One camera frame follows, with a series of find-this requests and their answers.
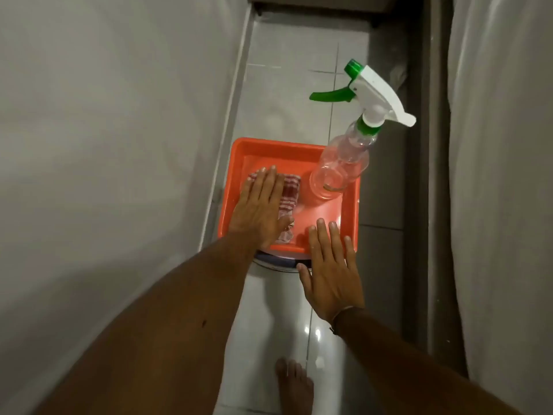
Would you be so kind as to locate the grey round stool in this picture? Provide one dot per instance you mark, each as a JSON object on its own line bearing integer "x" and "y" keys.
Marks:
{"x": 276, "y": 260}

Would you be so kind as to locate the red white checkered cloth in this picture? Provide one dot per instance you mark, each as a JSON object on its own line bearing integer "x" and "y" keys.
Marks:
{"x": 290, "y": 192}

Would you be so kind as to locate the dark grey side frame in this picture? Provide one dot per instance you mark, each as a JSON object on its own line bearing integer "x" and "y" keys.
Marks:
{"x": 434, "y": 168}

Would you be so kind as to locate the person's left hand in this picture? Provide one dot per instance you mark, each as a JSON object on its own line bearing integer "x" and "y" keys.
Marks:
{"x": 257, "y": 211}

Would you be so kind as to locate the person's right hand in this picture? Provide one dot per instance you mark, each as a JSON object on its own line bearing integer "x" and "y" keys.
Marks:
{"x": 332, "y": 280}

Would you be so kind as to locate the clear spray bottle green trigger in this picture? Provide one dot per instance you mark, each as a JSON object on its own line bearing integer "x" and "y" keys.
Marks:
{"x": 345, "y": 155}

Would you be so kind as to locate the person's right forearm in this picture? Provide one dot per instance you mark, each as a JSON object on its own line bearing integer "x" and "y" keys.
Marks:
{"x": 402, "y": 367}

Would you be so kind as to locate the person's left forearm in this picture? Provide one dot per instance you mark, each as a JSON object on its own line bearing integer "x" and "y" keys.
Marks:
{"x": 173, "y": 337}

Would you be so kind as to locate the white curtain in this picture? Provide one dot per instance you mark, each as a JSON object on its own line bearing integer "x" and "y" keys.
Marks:
{"x": 501, "y": 168}

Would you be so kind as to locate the orange plastic tray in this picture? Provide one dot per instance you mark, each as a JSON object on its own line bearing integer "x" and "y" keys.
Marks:
{"x": 319, "y": 211}

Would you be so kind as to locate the person's right foot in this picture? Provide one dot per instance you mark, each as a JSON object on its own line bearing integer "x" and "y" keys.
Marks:
{"x": 296, "y": 389}

